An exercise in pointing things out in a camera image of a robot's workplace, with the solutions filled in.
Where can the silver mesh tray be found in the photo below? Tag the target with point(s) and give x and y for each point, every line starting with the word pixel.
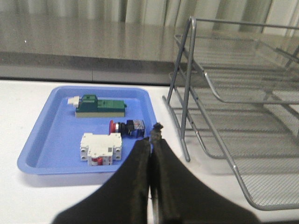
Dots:
pixel 240 70
pixel 259 144

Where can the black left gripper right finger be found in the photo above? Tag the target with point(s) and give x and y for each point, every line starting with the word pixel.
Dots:
pixel 181 198

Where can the white circuit breaker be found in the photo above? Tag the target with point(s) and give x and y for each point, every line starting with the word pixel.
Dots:
pixel 101 149

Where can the silver rack frame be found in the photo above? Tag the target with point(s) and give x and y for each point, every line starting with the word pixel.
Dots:
pixel 188 78

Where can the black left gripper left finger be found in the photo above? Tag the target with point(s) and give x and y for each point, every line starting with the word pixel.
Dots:
pixel 122 199

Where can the red emergency push button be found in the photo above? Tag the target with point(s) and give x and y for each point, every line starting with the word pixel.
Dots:
pixel 134 128

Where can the grey back counter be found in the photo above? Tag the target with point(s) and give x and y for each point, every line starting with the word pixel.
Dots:
pixel 65 49

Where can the green and beige switch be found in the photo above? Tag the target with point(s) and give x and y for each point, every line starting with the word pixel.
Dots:
pixel 90 106

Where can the blue plastic tray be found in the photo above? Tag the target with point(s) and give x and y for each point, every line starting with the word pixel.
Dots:
pixel 53 146

